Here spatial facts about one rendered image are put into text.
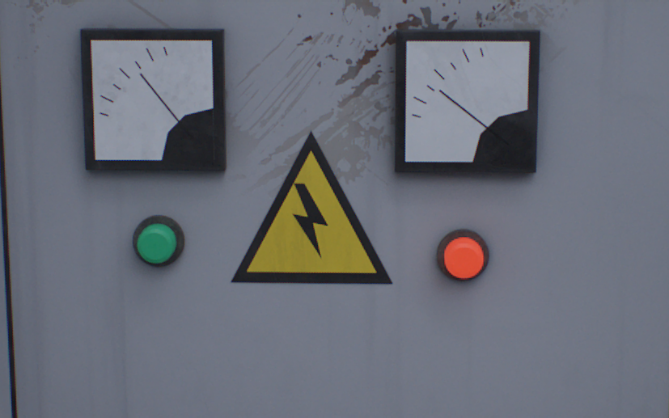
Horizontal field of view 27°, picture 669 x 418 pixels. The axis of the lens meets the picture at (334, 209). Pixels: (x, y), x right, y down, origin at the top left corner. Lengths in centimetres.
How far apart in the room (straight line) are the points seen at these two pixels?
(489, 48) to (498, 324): 16
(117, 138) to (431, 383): 23
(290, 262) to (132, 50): 15
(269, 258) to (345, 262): 4
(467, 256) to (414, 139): 7
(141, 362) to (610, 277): 28
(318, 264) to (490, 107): 14
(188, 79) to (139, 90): 3
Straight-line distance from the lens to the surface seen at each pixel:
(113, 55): 80
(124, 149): 81
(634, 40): 81
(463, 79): 79
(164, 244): 81
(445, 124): 79
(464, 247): 80
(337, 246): 81
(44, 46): 82
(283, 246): 82
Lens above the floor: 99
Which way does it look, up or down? 12 degrees down
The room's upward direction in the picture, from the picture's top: straight up
